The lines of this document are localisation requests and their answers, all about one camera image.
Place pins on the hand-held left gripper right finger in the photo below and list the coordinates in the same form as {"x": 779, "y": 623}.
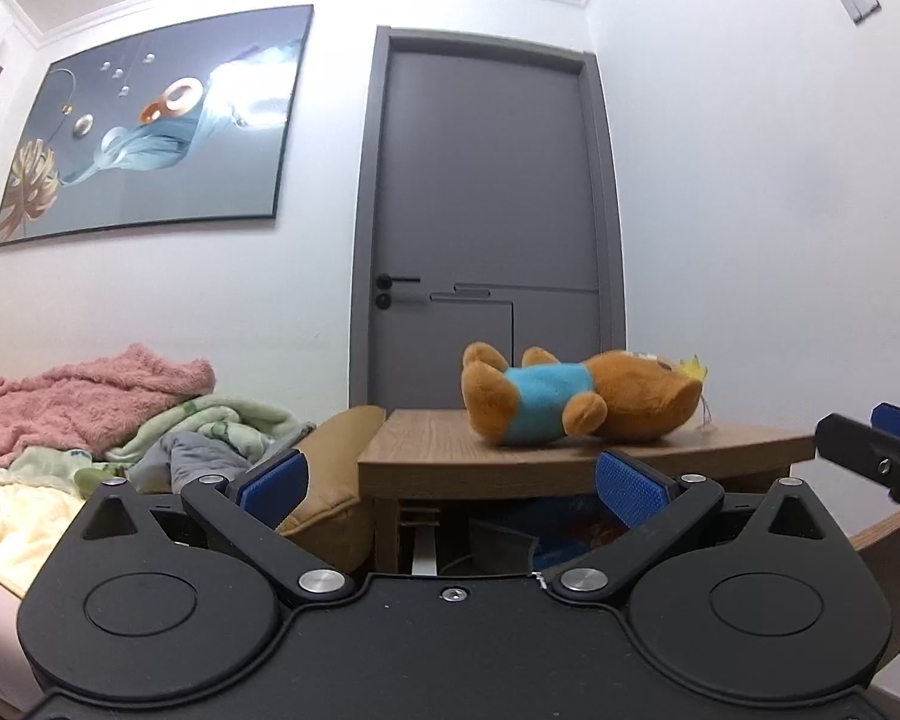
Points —
{"x": 630, "y": 491}

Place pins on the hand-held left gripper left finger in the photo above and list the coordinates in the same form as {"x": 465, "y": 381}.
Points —
{"x": 274, "y": 491}

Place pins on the brown plush bear toy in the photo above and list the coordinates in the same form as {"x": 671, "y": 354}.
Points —
{"x": 630, "y": 397}

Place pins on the brown pillow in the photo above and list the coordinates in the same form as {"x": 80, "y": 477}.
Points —
{"x": 337, "y": 514}

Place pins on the blue printed box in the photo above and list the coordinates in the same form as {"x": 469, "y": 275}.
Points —
{"x": 562, "y": 532}

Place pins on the pile of green grey clothes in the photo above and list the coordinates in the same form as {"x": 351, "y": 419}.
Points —
{"x": 240, "y": 412}

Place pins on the grey cloth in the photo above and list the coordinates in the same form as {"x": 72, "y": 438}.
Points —
{"x": 187, "y": 459}

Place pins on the wooden nightstand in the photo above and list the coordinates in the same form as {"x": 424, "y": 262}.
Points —
{"x": 450, "y": 457}

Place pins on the pink fluffy blanket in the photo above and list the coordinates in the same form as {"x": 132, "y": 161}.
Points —
{"x": 67, "y": 397}

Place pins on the yellow blanket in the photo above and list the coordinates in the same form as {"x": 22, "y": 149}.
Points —
{"x": 15, "y": 532}

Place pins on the grey door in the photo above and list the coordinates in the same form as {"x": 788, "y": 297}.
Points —
{"x": 487, "y": 202}

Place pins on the white bracket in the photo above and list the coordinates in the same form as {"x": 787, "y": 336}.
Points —
{"x": 424, "y": 551}

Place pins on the framed blue wall painting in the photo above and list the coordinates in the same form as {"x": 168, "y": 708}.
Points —
{"x": 157, "y": 127}

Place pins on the grey wall light switch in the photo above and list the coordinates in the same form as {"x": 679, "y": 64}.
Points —
{"x": 860, "y": 0}

